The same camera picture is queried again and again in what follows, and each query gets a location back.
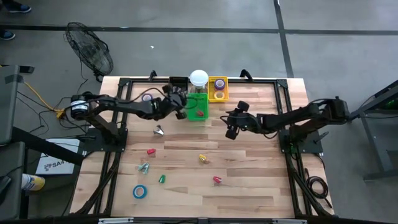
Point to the red mini stapler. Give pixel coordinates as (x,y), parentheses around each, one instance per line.
(200,113)
(151,151)

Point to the teal staple remover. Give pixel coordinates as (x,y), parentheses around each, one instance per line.
(143,168)

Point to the green mini stapler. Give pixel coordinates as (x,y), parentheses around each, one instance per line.
(162,179)

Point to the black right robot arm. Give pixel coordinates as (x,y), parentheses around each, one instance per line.
(286,119)

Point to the red staple remover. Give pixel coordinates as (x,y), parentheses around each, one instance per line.
(216,179)

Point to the light blue tape roll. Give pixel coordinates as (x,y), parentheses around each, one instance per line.
(134,192)

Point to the yellow white spray can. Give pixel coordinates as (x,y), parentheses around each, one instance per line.
(32,182)

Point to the black aluminium table frame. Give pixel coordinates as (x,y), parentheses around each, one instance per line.
(255,81)

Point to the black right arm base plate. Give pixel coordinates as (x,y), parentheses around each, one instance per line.
(314,146)

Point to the white paper sign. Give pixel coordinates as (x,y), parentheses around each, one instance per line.
(59,166)

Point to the dark blue tape roll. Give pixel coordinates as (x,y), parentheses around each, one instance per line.
(147,94)

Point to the grey metal stand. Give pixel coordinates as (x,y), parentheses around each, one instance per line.
(371,137)

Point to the yellow staple remover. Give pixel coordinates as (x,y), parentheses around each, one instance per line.
(202,158)

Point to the black plastic basket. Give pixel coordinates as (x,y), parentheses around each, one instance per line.
(180,80)

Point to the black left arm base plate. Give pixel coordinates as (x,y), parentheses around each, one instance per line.
(93,143)

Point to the black table clamp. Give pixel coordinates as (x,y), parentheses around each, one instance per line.
(246,74)
(152,75)

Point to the black diagonal beam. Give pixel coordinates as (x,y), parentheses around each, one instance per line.
(46,146)

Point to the purple tape roll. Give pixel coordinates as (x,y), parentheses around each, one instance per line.
(215,84)

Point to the silver staple remover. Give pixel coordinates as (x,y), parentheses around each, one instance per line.
(159,131)

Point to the yellow plastic basket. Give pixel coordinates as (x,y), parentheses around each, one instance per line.
(211,96)

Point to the person's shoe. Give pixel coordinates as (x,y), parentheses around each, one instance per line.
(19,8)
(7,35)

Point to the yellow tape roll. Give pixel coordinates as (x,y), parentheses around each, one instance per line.
(215,95)

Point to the green plastic basket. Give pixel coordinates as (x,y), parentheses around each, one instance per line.
(194,115)

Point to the grey equipment cabinet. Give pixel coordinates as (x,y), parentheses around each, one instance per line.
(7,109)
(11,161)

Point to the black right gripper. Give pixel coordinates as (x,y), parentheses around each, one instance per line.
(245,121)

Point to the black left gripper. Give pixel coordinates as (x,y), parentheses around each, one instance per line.
(171,104)

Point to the black floor fan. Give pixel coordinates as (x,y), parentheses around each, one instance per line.
(90,49)

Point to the white dome desk lamp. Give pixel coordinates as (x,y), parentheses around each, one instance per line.
(199,77)

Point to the white metal bracket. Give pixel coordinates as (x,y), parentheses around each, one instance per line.
(115,220)
(289,221)

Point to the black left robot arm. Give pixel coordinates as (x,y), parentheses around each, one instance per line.
(124,105)

